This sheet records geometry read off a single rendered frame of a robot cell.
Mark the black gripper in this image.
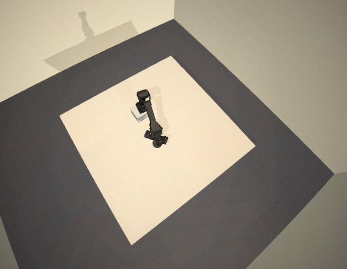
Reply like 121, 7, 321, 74
144, 130, 168, 145

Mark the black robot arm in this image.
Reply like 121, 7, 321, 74
135, 89, 164, 146

